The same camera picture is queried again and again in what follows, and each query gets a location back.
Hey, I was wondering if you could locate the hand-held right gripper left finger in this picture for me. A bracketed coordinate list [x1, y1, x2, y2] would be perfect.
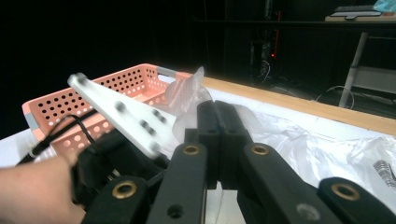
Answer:
[185, 100, 219, 190]

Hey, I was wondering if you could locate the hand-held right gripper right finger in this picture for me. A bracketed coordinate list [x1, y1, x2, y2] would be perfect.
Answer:
[218, 101, 254, 190]

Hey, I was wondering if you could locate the pink perforated plastic basket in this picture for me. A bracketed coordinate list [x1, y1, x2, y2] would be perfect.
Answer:
[21, 63, 195, 157]

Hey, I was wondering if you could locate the clear plastic bag smiley print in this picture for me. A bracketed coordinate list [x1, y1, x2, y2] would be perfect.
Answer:
[155, 65, 396, 216]

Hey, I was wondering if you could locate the white board table cover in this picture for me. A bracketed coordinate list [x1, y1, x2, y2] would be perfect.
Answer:
[0, 74, 396, 224]

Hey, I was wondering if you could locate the black computer tower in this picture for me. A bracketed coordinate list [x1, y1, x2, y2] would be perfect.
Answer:
[250, 8, 283, 83]

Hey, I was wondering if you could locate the dark keyboard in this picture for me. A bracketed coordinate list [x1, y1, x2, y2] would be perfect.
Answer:
[330, 4, 383, 21]

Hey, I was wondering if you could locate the light blue packet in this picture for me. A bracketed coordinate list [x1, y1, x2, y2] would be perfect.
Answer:
[373, 0, 396, 13]

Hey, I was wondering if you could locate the left hand-held gripper black cable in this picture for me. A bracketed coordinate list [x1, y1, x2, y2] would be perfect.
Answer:
[17, 113, 98, 166]

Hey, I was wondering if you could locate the white metal frame desk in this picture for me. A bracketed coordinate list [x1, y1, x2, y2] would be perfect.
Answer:
[325, 13, 396, 108]

